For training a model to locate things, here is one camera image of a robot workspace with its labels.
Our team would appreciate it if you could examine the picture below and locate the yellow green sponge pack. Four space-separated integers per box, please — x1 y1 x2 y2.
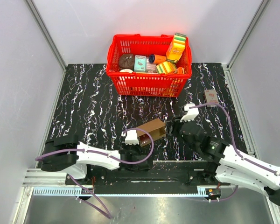
156 61 177 74

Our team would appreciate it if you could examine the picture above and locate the white Kamenoko sponge pack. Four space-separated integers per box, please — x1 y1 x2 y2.
203 89 219 107

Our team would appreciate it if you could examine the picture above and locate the left aluminium frame post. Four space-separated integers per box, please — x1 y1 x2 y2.
24 0 67 71

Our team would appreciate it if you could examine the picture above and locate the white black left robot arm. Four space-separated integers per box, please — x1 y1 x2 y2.
35 134 154 185

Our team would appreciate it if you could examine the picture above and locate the right aluminium frame post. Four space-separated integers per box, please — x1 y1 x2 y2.
226 0 271 70

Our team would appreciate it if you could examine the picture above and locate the small orange packet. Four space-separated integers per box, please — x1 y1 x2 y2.
174 67 185 75

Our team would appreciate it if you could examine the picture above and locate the aluminium frame post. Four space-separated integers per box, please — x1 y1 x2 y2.
24 0 67 71
226 0 271 70

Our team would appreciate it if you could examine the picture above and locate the orange cylindrical can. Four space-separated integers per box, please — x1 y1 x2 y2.
148 54 167 65

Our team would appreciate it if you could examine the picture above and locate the tall orange sponge pack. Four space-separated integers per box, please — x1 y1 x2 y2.
166 33 186 63

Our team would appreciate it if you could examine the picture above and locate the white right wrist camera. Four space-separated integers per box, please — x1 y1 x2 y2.
180 103 199 122

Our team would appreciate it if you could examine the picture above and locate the brown cardboard box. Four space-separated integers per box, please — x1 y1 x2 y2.
137 119 166 147

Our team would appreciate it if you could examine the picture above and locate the aluminium slotted rail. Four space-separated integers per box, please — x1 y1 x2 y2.
23 168 238 198

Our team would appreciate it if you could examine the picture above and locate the small red plastic packet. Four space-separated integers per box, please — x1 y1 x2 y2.
140 135 151 145

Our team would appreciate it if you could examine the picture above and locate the teal white small box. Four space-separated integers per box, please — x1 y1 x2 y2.
133 55 147 72

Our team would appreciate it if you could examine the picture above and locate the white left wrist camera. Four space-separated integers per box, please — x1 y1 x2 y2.
125 130 140 145

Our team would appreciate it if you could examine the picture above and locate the white round lid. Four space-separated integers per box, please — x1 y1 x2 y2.
120 69 133 73

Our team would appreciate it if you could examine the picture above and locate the pink white small box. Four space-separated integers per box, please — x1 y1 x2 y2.
146 62 157 73

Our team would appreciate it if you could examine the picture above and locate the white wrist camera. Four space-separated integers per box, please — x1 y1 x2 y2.
125 130 140 145
180 103 199 122

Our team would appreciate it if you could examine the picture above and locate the red plastic shopping basket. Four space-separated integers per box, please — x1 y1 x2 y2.
106 34 192 97

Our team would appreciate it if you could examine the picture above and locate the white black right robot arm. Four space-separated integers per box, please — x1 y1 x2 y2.
171 119 280 206

